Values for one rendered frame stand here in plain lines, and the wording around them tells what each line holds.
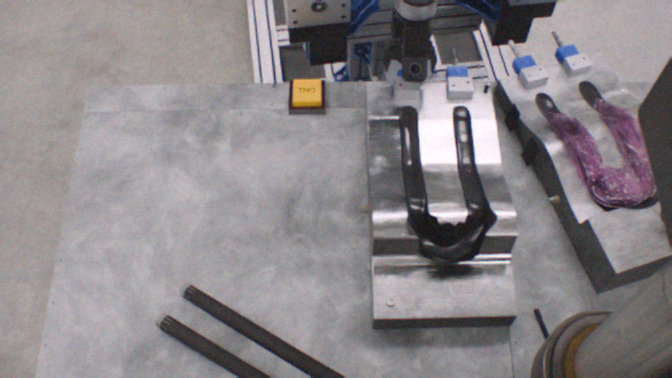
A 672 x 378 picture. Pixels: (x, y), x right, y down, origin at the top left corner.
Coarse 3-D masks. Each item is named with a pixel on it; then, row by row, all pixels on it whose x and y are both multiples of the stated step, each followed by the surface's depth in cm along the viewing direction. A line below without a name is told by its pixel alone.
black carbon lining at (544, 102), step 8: (584, 88) 152; (592, 88) 152; (536, 96) 150; (544, 96) 150; (584, 96) 150; (592, 96) 151; (600, 96) 150; (536, 104) 149; (544, 104) 150; (552, 104) 149; (592, 104) 149; (544, 112) 149; (552, 112) 149; (560, 112) 147; (656, 192) 137; (648, 200) 137; (656, 200) 136; (608, 208) 136; (616, 208) 136; (632, 208) 131; (640, 208) 131
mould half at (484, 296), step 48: (384, 96) 146; (432, 96) 146; (480, 96) 146; (384, 144) 141; (432, 144) 141; (480, 144) 141; (384, 192) 132; (432, 192) 132; (384, 240) 127; (384, 288) 129; (432, 288) 129; (480, 288) 129
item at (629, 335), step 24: (648, 288) 41; (624, 312) 44; (648, 312) 40; (600, 336) 48; (624, 336) 44; (648, 336) 41; (576, 360) 53; (600, 360) 48; (624, 360) 45; (648, 360) 42
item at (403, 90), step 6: (396, 78) 144; (396, 84) 143; (402, 84) 143; (408, 84) 143; (414, 84) 143; (396, 90) 143; (402, 90) 143; (408, 90) 143; (414, 90) 143; (396, 96) 144; (402, 96) 145; (408, 96) 145; (414, 96) 145
